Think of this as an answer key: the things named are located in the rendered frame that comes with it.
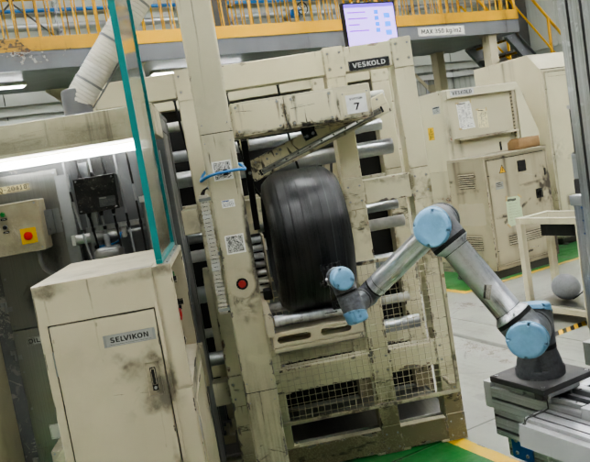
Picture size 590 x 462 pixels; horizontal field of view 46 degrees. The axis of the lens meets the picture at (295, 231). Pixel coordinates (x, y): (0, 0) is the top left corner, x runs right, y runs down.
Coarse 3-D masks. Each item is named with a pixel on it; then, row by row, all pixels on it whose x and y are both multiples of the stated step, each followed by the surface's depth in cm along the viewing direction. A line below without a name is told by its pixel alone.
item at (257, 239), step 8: (256, 240) 313; (264, 240) 312; (256, 248) 313; (264, 248) 313; (256, 256) 314; (264, 256) 321; (256, 264) 313; (264, 264) 314; (264, 272) 315; (264, 280) 314; (272, 288) 315
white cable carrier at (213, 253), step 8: (208, 208) 271; (208, 216) 271; (208, 224) 271; (208, 232) 272; (208, 240) 272; (208, 248) 273; (216, 248) 272; (216, 256) 273; (216, 264) 273; (216, 272) 273; (216, 280) 273; (216, 288) 274; (224, 296) 274; (224, 304) 274; (224, 312) 275
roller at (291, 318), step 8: (296, 312) 271; (304, 312) 270; (312, 312) 270; (320, 312) 270; (328, 312) 270; (336, 312) 271; (280, 320) 269; (288, 320) 269; (296, 320) 269; (304, 320) 270; (312, 320) 271
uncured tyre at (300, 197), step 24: (312, 168) 274; (264, 192) 269; (288, 192) 261; (312, 192) 260; (336, 192) 262; (264, 216) 298; (288, 216) 256; (312, 216) 256; (336, 216) 257; (288, 240) 254; (312, 240) 254; (336, 240) 255; (288, 264) 256; (312, 264) 256; (288, 288) 261; (312, 288) 261
